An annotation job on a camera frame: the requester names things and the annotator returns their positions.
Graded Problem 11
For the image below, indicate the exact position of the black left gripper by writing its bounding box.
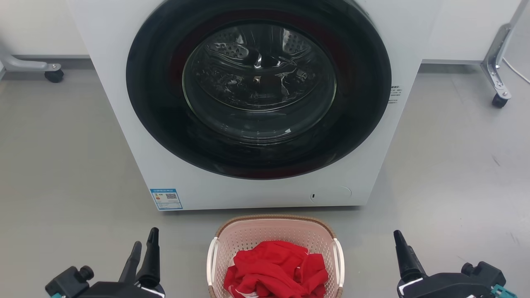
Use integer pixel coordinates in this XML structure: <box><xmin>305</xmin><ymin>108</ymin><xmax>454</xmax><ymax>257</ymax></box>
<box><xmin>45</xmin><ymin>227</ymin><xmax>166</xmax><ymax>298</ymax></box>

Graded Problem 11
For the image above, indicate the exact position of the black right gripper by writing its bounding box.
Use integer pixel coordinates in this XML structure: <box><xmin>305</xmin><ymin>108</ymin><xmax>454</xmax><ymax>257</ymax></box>
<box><xmin>393</xmin><ymin>230</ymin><xmax>517</xmax><ymax>298</ymax></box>

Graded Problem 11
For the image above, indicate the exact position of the pink perforated laundry basket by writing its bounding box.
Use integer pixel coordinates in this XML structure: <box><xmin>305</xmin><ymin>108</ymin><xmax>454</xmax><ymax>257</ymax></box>
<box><xmin>206</xmin><ymin>214</ymin><xmax>345</xmax><ymax>298</ymax></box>

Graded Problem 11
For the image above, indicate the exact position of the red garment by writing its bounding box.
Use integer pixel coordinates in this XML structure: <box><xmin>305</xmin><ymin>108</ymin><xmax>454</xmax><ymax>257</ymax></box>
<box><xmin>224</xmin><ymin>240</ymin><xmax>329</xmax><ymax>298</ymax></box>

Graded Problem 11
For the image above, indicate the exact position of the blue energy label sticker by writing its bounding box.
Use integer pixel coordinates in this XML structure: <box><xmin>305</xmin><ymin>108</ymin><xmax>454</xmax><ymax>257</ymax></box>
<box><xmin>150</xmin><ymin>189</ymin><xmax>183</xmax><ymax>211</ymax></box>

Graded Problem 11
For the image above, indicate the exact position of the round filter cover flap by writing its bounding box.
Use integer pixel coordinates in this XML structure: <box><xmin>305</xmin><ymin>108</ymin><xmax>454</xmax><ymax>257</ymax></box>
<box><xmin>310</xmin><ymin>186</ymin><xmax>352</xmax><ymax>204</ymax></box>

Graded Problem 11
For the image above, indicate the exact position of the white front-load washing machine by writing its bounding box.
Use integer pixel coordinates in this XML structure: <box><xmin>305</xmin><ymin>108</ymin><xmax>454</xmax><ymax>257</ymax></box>
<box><xmin>66</xmin><ymin>0</ymin><xmax>443</xmax><ymax>211</ymax></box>

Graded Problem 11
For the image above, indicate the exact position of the dark round glass washer door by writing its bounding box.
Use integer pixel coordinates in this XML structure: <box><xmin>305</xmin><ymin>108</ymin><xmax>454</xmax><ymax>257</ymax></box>
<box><xmin>126</xmin><ymin>0</ymin><xmax>392</xmax><ymax>180</ymax></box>

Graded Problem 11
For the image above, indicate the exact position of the grey stand leg with caster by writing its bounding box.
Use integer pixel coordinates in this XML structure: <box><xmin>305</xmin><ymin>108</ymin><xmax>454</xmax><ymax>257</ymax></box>
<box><xmin>480</xmin><ymin>0</ymin><xmax>530</xmax><ymax>109</ymax></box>
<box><xmin>0</xmin><ymin>41</ymin><xmax>65</xmax><ymax>84</ymax></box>

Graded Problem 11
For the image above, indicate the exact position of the thin white cable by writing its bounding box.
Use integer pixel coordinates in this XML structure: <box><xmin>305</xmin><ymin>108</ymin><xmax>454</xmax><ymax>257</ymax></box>
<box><xmin>501</xmin><ymin>57</ymin><xmax>530</xmax><ymax>84</ymax></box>

